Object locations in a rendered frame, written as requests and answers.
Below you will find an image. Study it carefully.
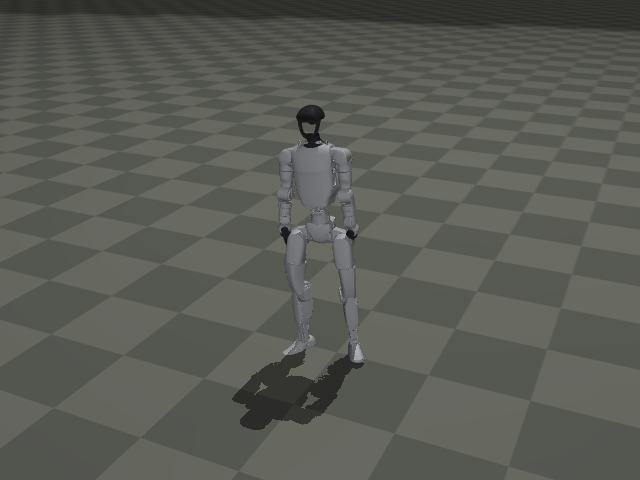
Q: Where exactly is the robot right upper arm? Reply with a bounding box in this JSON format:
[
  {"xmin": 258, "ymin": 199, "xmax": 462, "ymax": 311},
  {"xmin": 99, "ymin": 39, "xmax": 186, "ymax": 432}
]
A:
[{"xmin": 278, "ymin": 147, "xmax": 295, "ymax": 201}]

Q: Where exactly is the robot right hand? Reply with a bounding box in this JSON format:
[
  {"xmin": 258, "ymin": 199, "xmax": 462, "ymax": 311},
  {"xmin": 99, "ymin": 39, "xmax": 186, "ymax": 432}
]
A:
[{"xmin": 280, "ymin": 227, "xmax": 291, "ymax": 245}]

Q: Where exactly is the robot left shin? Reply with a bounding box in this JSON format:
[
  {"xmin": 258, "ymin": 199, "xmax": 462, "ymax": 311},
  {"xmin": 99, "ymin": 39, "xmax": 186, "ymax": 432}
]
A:
[{"xmin": 343, "ymin": 295, "xmax": 359, "ymax": 348}]

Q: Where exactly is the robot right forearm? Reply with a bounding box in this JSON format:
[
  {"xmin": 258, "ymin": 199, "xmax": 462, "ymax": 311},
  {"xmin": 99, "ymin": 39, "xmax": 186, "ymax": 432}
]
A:
[{"xmin": 277, "ymin": 187, "xmax": 292, "ymax": 234}]

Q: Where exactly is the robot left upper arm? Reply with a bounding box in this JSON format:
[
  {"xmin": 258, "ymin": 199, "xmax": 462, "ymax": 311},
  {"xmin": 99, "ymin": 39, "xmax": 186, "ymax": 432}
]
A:
[{"xmin": 330, "ymin": 147, "xmax": 352, "ymax": 203}]

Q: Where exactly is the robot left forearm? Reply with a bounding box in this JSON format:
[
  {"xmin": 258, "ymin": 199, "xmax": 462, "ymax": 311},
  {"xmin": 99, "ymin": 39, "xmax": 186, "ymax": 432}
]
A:
[{"xmin": 341, "ymin": 189, "xmax": 360, "ymax": 236}]

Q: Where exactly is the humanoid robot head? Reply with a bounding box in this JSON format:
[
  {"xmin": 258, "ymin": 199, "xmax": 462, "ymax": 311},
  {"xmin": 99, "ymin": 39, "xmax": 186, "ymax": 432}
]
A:
[{"xmin": 296, "ymin": 105, "xmax": 326, "ymax": 148}]

